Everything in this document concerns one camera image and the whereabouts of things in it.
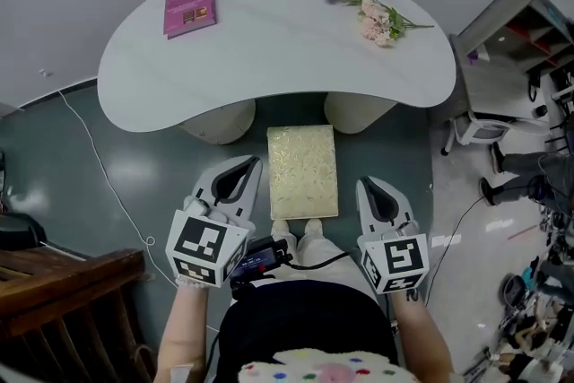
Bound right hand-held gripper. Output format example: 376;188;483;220
355;175;431;295

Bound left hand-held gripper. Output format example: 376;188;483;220
165;154;264;289

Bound cream upholstered stool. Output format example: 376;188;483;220
266;124;340;222

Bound white kidney-shaped table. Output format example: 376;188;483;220
97;0;457;146

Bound person's left forearm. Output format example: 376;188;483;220
154;284;213;383

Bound person's right forearm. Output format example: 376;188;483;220
389;289;455;383

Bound beige trousers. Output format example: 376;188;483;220
271;231;378;298

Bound black shirt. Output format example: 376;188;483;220
218;280;398;379

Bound white office chair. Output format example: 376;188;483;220
441;111;551;157

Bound red rod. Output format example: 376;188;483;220
508;224;540;241

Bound white fuzzy dotted top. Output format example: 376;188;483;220
237;347;421;383

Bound grey shelf desk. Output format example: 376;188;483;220
450;0;574;127

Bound pink artificial flower sprig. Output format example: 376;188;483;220
357;0;435;50

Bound pink book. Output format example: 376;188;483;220
162;0;218;40

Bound dark wooden slatted bench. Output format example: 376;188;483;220
0;248;156;383

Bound black case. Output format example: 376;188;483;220
0;213;48;253

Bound black floor cable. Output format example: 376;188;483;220
423;195;489;307

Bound black recorder box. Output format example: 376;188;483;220
229;237;295;298

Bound black recorder cable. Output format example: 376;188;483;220
286;252;352;272

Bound white floor cable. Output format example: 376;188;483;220
57;90;181;289

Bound pile of tools and cables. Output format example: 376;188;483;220
465;255;574;383

